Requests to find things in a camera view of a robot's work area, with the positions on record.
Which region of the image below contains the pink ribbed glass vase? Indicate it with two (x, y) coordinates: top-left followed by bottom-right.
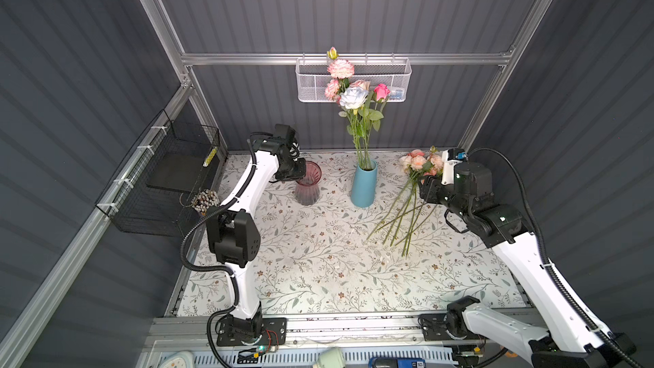
(294, 161), (322, 206)

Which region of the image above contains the white blue flower stem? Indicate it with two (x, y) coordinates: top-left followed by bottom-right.
(338, 80), (385, 170)

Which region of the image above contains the teal ceramic vase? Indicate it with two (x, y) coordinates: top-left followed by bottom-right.
(350, 159), (378, 208)

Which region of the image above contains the pink peony spray stem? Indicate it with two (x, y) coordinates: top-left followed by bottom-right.
(325, 47), (365, 169)

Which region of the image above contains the cream peach rose stem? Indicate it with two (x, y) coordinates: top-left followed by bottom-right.
(349, 80), (370, 170)

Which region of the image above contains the hot pink rose stem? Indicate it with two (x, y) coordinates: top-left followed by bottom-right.
(362, 83), (390, 170)

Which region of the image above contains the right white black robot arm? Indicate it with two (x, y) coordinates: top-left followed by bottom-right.
(419, 160), (638, 367)

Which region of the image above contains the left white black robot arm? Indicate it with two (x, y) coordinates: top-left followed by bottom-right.
(206, 124), (306, 343)

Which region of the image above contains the pink peony flower bunch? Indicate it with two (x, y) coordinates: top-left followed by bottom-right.
(370, 146), (445, 257)

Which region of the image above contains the glass cup of pencils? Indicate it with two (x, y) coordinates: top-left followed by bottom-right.
(192, 189), (221, 216)

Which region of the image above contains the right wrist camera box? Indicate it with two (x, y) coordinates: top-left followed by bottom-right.
(441, 148), (467, 185)

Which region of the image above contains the white wire mesh basket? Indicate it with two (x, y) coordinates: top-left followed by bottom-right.
(295, 57), (412, 103)

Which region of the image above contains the right black corrugated cable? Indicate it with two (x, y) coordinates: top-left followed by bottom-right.
(467, 147), (647, 368)

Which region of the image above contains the black corrugated cable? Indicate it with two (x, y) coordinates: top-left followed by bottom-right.
(467, 147), (647, 368)
(180, 131), (274, 368)

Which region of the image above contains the black wire wall basket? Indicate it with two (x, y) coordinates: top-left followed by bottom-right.
(96, 112), (226, 238)

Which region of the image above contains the left black corrugated cable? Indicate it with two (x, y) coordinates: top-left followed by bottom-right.
(180, 131), (274, 368)

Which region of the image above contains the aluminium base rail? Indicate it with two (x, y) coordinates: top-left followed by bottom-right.
(147, 312), (563, 354)

